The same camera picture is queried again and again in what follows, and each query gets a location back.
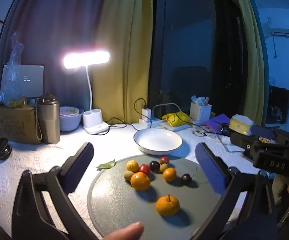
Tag yellow plastic bag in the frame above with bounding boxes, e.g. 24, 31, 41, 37
162, 112, 193, 127

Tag black round object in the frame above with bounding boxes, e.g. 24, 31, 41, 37
0, 137, 12, 160

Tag cardboard box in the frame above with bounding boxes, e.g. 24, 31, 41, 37
0, 104, 42, 145

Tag small black gadget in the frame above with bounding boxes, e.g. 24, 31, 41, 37
219, 126, 233, 137

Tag white flat package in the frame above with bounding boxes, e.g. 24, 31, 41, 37
159, 122, 192, 132

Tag purple cloth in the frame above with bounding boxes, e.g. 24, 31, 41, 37
204, 114, 231, 133

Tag white cable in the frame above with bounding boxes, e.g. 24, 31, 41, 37
151, 102, 183, 118

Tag dark tablet screen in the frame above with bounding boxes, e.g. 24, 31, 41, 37
266, 85, 289, 128

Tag white desk lamp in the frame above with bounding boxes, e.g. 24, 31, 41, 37
63, 51, 110, 135

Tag round grey tray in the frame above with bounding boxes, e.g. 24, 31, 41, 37
87, 154, 235, 240

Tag stacked purple bowls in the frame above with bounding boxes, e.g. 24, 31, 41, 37
59, 106, 83, 132

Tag small orange tangerine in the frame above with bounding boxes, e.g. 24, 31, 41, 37
163, 167, 177, 182
126, 160, 139, 173

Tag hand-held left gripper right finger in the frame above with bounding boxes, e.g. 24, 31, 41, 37
189, 142, 278, 240

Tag white power strip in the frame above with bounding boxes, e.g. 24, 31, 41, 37
139, 117, 167, 129

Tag pale rolled packets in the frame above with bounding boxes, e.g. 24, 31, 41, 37
191, 95, 210, 105

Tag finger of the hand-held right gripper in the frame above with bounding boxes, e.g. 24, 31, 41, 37
230, 132, 260, 161
250, 125, 289, 146

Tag yellow box with white lid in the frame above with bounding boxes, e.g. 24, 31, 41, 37
229, 114, 254, 136

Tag yellow-green curtain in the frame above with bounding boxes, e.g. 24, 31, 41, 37
228, 0, 266, 125

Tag black lamp cable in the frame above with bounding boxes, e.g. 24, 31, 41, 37
93, 117, 135, 135

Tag large orange tangerine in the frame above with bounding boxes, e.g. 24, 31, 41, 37
156, 194, 180, 217
130, 172, 151, 191

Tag white air conditioner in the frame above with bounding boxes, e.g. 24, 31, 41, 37
264, 26, 289, 39

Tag white plate with dark rim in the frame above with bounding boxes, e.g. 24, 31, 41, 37
133, 128, 183, 156

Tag steel tumbler with strap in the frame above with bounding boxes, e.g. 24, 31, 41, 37
34, 94, 60, 145

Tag blue-grey curtain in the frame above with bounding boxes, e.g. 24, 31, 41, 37
0, 0, 115, 110

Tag dark window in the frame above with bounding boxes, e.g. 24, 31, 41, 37
148, 0, 247, 120

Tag green leaf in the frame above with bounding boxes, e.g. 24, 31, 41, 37
96, 159, 116, 170

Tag white woven basket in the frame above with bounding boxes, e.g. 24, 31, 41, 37
190, 102, 212, 123

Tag grey cable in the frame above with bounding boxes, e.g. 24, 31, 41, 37
216, 134, 246, 153

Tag clear plastic bag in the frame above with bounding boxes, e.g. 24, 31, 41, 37
0, 31, 28, 109

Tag small patterned bowl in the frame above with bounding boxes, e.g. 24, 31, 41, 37
60, 107, 80, 117

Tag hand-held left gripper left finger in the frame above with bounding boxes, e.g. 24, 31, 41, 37
11, 142, 102, 240

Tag white textured tablecloth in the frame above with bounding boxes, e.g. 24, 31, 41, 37
0, 120, 260, 240

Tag black charger cable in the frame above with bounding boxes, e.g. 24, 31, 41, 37
134, 98, 148, 131

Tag yellow curtain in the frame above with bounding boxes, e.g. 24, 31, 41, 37
92, 0, 157, 125

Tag small display screen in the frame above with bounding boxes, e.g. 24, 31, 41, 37
1, 64, 45, 99

